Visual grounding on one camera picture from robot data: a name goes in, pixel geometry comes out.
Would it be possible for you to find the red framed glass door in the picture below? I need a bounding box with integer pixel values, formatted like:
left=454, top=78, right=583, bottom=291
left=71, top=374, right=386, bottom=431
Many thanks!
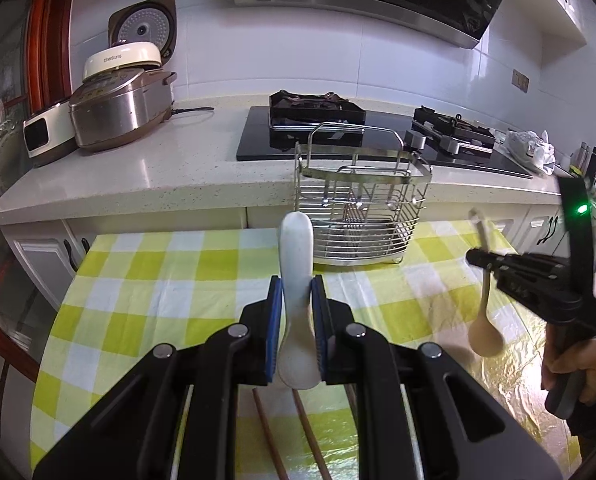
left=0, top=0, right=79, bottom=436

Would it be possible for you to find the black glass gas stove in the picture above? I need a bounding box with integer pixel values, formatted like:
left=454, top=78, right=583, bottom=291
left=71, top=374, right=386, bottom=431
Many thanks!
left=235, top=90, right=535, bottom=179

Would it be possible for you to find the black burner grate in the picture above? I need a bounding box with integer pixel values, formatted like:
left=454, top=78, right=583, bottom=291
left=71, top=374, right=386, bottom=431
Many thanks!
left=269, top=90, right=367, bottom=129
left=412, top=106, right=497, bottom=145

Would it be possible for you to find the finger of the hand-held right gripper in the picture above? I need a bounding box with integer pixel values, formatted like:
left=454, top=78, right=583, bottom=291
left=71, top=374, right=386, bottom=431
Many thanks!
left=466, top=247, right=570, bottom=307

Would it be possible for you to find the white plastic bag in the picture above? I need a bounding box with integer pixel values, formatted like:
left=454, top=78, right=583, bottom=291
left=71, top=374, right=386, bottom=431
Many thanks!
left=505, top=129, right=557, bottom=176

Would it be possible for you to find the white base cabinet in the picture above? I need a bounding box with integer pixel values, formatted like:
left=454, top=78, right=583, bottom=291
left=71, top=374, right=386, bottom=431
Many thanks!
left=0, top=205, right=249, bottom=313
left=493, top=202, right=574, bottom=261

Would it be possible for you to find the white ceramic spoon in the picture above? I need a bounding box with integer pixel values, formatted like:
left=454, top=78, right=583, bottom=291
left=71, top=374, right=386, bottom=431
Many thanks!
left=277, top=211, right=324, bottom=390

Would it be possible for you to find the white boxy appliance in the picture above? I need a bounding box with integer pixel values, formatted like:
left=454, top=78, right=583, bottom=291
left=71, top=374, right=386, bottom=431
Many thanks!
left=23, top=101, right=79, bottom=167

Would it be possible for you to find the steel brown rice cooker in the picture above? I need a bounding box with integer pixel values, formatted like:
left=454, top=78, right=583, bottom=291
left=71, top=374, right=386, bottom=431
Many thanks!
left=69, top=0, right=179, bottom=153

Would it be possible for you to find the steel wire utensil rack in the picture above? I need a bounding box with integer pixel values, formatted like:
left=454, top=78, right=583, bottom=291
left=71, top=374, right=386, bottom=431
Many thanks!
left=294, top=122, right=433, bottom=267

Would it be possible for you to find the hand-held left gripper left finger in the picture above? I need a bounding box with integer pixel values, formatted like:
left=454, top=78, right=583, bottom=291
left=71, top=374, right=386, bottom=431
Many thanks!
left=32, top=275, right=284, bottom=480

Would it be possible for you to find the wooden spoon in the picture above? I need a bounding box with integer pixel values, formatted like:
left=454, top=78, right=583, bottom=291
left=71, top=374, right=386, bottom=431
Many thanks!
left=467, top=208, right=505, bottom=357

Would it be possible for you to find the yellow white checkered tablecloth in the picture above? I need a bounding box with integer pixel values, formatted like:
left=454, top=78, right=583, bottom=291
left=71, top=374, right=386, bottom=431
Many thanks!
left=29, top=220, right=584, bottom=480

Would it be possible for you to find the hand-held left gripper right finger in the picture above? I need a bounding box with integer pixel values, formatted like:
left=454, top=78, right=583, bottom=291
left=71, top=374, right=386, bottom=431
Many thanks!
left=310, top=275, right=564, bottom=480

